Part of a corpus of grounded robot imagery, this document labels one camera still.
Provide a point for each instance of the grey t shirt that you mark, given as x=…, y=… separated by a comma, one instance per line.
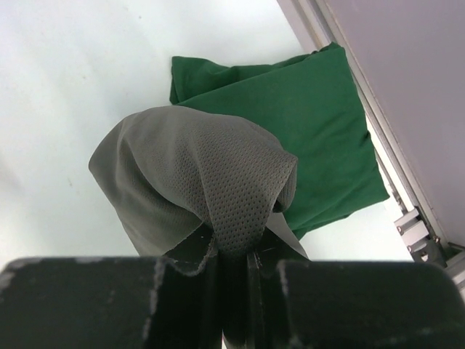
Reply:
x=168, y=170

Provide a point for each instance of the green folded t shirt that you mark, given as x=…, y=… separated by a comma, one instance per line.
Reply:
x=310, y=103

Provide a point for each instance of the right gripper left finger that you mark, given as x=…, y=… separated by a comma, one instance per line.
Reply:
x=114, y=302

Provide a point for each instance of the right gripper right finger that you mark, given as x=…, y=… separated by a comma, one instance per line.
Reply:
x=298, y=303

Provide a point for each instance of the aluminium frame rail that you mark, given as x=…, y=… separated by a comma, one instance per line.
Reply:
x=315, y=25

